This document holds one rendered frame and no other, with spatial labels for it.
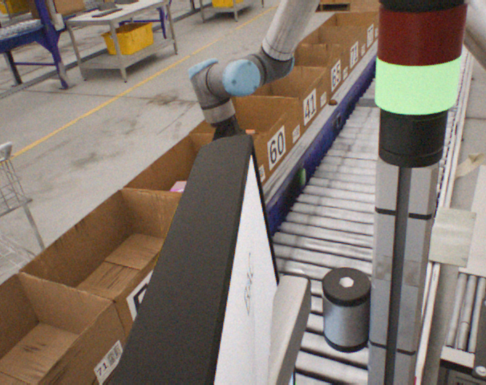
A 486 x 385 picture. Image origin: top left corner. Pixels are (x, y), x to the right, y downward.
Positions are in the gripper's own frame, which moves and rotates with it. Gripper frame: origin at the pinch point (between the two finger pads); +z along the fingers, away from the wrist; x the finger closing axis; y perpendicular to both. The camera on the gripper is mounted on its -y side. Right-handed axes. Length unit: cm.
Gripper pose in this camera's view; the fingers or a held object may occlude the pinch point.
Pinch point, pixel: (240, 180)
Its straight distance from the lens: 142.3
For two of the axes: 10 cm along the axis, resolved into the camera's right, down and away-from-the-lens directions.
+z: 3.1, 8.6, 4.1
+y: 4.2, -5.1, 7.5
